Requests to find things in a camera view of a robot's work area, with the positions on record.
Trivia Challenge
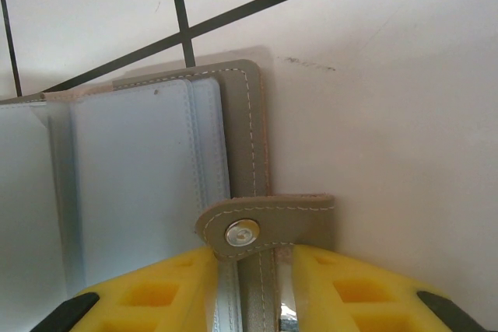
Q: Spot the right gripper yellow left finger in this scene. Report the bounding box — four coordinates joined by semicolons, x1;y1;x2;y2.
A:
38;245;222;332

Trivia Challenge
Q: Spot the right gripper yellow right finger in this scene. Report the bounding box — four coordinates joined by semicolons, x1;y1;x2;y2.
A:
290;243;489;332

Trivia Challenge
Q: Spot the grey leather card holder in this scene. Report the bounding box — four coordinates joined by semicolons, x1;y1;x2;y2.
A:
0;58;338;332

